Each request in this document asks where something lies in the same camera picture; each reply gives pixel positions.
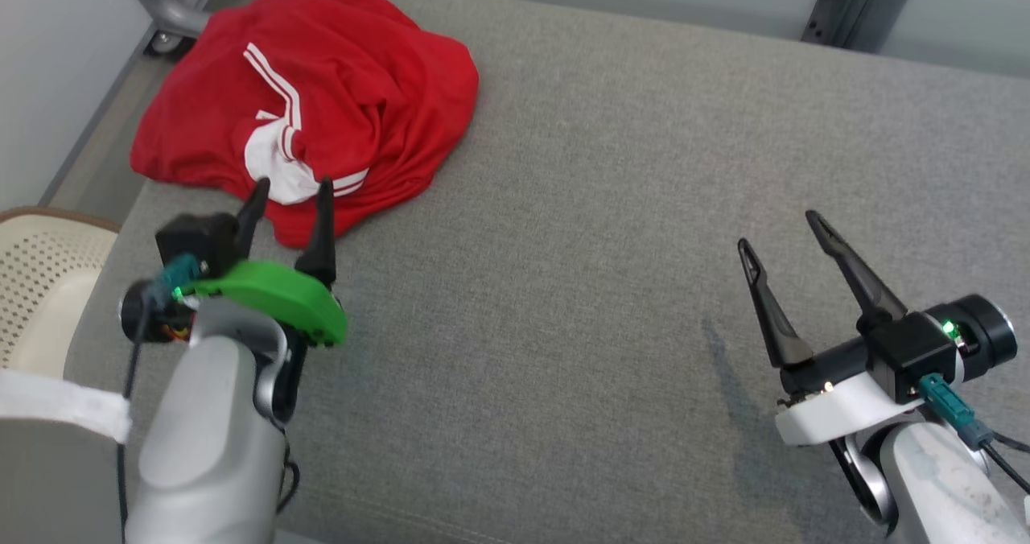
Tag cream perforated laundry basket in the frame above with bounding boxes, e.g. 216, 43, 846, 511
0, 206, 122, 377

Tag grey metal wall post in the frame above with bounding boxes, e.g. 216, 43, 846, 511
800, 0, 915, 51

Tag red jersey white striped sleeves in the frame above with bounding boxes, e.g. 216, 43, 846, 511
130, 0, 480, 249

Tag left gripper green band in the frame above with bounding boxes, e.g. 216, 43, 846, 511
119, 177, 349, 348

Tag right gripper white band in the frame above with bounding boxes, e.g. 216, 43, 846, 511
737, 209, 1020, 448

